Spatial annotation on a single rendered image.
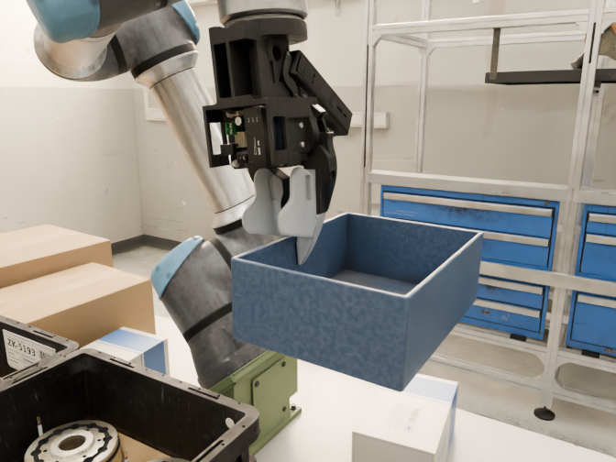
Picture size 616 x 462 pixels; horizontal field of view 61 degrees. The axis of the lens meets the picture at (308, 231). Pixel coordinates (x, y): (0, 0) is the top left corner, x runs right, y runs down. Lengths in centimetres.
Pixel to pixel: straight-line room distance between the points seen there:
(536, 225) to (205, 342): 155
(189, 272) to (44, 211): 332
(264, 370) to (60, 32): 57
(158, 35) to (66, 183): 339
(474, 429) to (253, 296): 66
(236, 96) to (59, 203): 382
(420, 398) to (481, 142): 228
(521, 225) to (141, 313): 148
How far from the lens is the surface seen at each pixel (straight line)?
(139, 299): 122
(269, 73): 44
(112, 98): 446
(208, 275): 88
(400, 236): 55
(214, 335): 86
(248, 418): 58
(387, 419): 84
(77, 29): 52
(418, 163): 292
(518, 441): 100
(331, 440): 94
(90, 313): 115
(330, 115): 51
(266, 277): 40
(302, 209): 46
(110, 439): 71
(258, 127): 42
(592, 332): 226
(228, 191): 90
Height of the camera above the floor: 126
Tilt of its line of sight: 15 degrees down
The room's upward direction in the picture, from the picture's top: straight up
